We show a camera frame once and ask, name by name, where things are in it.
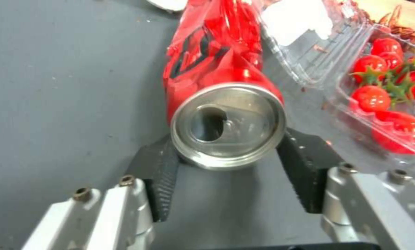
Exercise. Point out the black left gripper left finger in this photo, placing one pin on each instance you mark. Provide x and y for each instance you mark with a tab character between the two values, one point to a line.
131	198

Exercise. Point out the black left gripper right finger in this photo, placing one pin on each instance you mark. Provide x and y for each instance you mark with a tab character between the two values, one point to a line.
336	198

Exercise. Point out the crushed red soda can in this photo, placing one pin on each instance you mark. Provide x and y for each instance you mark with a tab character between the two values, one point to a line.
225	109

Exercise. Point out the clear plastic clamshell takeout box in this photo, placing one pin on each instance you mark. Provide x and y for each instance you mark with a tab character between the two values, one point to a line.
349	65

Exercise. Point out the red cherry tomato bunch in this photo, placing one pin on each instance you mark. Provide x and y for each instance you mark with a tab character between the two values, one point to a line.
391	86

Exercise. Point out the brown pecan nuts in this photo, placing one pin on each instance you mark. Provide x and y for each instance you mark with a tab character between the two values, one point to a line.
401	28

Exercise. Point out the white crumpled paper piece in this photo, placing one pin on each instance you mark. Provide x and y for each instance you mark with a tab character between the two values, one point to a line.
166	4

